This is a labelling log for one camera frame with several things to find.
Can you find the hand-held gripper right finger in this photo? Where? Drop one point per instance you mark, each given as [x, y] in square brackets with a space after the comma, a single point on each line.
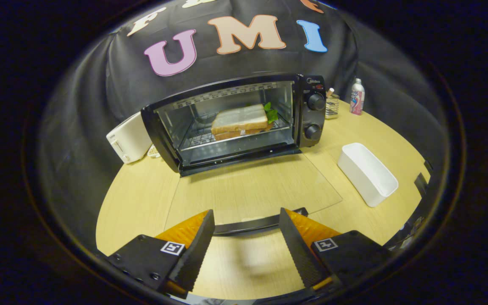
[299, 254]

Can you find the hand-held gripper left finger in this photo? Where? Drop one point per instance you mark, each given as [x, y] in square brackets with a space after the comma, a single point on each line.
[195, 254]

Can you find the black toaster oven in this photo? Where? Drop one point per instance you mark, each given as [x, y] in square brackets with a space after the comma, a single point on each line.
[311, 116]

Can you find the sandwich with lettuce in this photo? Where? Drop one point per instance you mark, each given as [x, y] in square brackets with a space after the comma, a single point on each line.
[239, 120]

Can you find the white pop-up toaster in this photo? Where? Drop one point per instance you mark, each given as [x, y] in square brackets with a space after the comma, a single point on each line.
[131, 137]

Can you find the white rectangular tray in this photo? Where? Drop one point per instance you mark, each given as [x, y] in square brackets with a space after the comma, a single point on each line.
[369, 173]

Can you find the small dish of beans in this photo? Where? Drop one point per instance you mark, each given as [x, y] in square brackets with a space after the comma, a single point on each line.
[154, 151]

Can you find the black tape strip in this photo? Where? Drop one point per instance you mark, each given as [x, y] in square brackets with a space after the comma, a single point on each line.
[428, 165]
[420, 184]

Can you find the silver pink spray bottle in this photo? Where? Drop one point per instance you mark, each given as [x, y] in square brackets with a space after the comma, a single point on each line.
[357, 99]

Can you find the black backdrop cloth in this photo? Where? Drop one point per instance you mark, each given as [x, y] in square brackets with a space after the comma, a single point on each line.
[112, 76]

